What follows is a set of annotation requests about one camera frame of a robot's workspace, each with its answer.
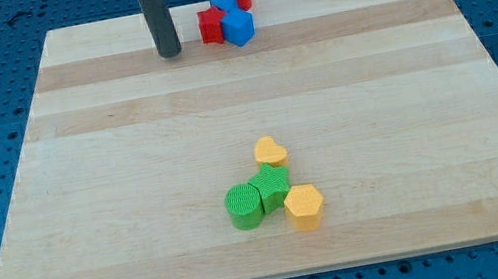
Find blue cube block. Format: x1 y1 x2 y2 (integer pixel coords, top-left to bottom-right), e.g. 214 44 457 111
221 9 255 47

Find yellow heart block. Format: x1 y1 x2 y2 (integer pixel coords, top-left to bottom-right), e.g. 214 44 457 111
253 136 288 167

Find green star block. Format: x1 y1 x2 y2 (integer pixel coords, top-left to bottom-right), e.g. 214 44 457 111
248 163 291 214

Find green cylinder block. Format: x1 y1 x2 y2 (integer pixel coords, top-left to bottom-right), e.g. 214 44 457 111
225 183 265 231

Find yellow hexagon block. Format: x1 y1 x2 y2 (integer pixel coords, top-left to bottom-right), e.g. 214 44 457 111
284 183 325 232

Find red star block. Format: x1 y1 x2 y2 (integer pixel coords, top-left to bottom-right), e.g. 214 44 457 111
197 6 226 44

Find blue flat block behind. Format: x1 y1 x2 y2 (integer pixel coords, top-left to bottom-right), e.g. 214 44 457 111
210 0 239 12

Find light wooden board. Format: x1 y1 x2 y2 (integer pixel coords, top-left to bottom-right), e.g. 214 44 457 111
0 0 498 279

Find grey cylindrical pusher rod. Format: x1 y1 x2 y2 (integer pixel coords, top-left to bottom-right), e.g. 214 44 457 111
138 0 182 59

